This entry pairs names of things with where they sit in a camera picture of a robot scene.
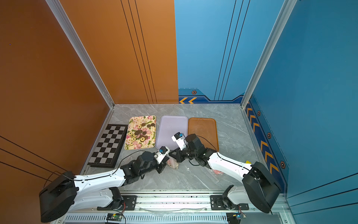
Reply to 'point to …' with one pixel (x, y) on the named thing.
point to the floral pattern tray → (134, 122)
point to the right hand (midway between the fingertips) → (170, 154)
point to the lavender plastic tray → (168, 126)
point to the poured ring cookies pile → (141, 135)
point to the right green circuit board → (235, 218)
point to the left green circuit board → (114, 217)
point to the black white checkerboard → (107, 150)
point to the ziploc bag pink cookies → (217, 171)
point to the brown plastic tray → (205, 129)
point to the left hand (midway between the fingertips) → (170, 155)
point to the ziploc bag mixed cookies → (172, 162)
